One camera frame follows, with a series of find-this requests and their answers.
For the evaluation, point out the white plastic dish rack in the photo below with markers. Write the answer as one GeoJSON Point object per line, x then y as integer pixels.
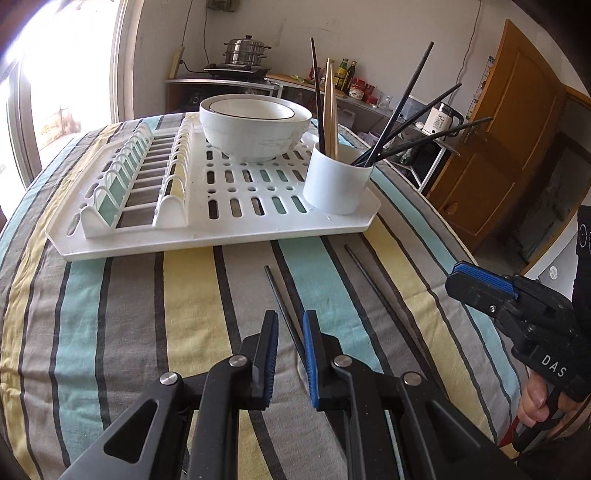
{"type": "Point", "coordinates": [198, 221]}

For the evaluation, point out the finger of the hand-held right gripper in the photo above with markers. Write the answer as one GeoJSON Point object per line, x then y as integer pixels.
{"type": "Point", "coordinates": [485, 279]}
{"type": "Point", "coordinates": [471, 295]}

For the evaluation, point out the clear drinking glass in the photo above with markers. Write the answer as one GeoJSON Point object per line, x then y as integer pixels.
{"type": "Point", "coordinates": [387, 101]}

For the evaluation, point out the black chopstick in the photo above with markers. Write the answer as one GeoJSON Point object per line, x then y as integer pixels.
{"type": "Point", "coordinates": [415, 120]}
{"type": "Point", "coordinates": [317, 92]}
{"type": "Point", "coordinates": [438, 134]}
{"type": "Point", "coordinates": [286, 309]}
{"type": "Point", "coordinates": [369, 281]}
{"type": "Point", "coordinates": [397, 106]}

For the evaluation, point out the large white bowl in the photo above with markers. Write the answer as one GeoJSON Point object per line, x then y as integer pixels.
{"type": "Point", "coordinates": [254, 141]}

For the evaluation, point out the steel steamer pot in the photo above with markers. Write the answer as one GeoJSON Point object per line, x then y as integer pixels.
{"type": "Point", "coordinates": [247, 50]}

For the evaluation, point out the wooden door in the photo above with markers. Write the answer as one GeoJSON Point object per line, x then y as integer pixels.
{"type": "Point", "coordinates": [508, 152]}

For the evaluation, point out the wooden cutting board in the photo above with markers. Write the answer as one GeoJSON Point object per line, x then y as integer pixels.
{"type": "Point", "coordinates": [295, 82]}

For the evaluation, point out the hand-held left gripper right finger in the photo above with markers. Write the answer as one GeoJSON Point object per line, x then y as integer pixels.
{"type": "Point", "coordinates": [311, 364]}

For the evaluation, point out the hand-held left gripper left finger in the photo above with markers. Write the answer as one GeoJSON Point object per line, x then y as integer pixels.
{"type": "Point", "coordinates": [270, 360]}

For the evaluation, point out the white bowl black rim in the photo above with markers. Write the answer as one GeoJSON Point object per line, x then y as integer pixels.
{"type": "Point", "coordinates": [249, 110]}

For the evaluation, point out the white cup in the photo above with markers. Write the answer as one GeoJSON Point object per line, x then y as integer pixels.
{"type": "Point", "coordinates": [337, 184]}

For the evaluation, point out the hanging beige power strip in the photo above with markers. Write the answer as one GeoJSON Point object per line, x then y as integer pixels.
{"type": "Point", "coordinates": [176, 62]}

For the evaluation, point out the wall calendar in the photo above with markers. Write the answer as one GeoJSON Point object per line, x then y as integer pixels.
{"type": "Point", "coordinates": [481, 87]}

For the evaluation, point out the hanging grey cloth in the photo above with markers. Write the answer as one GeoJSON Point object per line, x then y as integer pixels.
{"type": "Point", "coordinates": [224, 4]}

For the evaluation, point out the wooden chopstick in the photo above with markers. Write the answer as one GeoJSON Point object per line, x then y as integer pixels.
{"type": "Point", "coordinates": [328, 115]}
{"type": "Point", "coordinates": [335, 129]}

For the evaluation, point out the sliding glass door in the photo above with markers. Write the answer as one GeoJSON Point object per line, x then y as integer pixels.
{"type": "Point", "coordinates": [55, 92]}

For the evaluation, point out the black induction cooker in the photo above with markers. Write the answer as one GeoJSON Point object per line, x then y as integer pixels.
{"type": "Point", "coordinates": [238, 70]}

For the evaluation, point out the person's right hand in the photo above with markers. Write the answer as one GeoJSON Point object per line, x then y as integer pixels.
{"type": "Point", "coordinates": [531, 401]}

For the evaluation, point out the striped tablecloth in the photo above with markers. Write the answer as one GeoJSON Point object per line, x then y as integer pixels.
{"type": "Point", "coordinates": [138, 323]}

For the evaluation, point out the white electric kettle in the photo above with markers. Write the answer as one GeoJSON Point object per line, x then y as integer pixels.
{"type": "Point", "coordinates": [441, 120]}

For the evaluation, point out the patterned ceramic jar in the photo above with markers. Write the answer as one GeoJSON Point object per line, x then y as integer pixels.
{"type": "Point", "coordinates": [356, 93]}

